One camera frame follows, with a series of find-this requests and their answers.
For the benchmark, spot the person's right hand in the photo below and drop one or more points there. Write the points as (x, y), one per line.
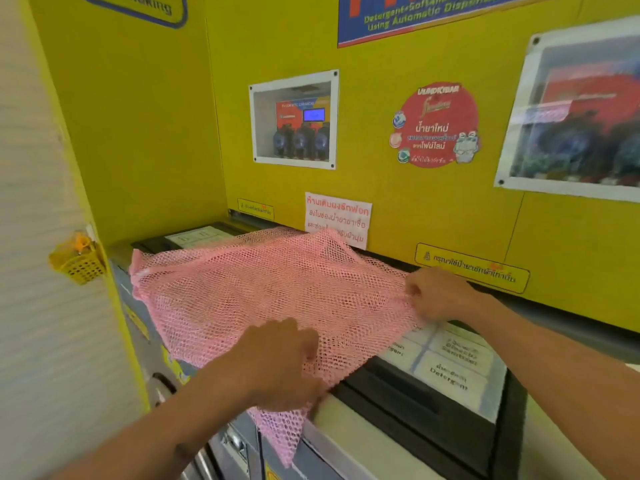
(445, 294)

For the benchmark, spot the person's left hand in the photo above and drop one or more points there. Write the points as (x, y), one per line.
(272, 367)

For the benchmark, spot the person's right thumb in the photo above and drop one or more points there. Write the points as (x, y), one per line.
(430, 313)

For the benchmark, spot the person's left thumb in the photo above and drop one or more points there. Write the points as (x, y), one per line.
(312, 394)

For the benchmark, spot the pink mesh laundry bag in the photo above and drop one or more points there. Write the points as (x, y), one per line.
(260, 294)

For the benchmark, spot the person's right forearm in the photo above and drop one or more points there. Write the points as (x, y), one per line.
(560, 374)

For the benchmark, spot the person's left forearm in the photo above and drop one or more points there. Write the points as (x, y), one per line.
(165, 424)

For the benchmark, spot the white detergent compartment label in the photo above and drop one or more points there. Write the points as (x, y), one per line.
(450, 367)

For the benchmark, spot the long yellow warning label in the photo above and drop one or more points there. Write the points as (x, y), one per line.
(472, 268)

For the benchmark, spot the grey washing machine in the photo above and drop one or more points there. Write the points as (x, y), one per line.
(360, 444)

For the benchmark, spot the black detergent compartment lid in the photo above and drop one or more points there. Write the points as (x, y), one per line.
(425, 409)

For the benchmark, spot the white notice with red text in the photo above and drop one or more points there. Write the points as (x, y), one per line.
(340, 214)

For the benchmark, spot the yellow sticker on machine front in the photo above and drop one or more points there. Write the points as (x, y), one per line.
(175, 367)
(136, 320)

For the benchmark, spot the round red sticker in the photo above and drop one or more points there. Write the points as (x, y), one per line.
(436, 125)

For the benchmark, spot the white label on machine top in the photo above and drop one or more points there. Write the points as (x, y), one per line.
(200, 237)

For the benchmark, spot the small yellow warning label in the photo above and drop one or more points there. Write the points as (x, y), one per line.
(255, 209)

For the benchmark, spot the white framed dispenser pump window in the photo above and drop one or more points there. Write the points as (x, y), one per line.
(295, 119)

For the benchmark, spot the large white framed pump window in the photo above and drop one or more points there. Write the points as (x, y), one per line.
(575, 114)

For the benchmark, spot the small yellow plastic basket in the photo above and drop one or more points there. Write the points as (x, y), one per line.
(78, 262)

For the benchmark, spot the blue and red banner sign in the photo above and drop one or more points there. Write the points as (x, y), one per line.
(425, 14)

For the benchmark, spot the yellow sign with blue border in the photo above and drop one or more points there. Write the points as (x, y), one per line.
(140, 7)

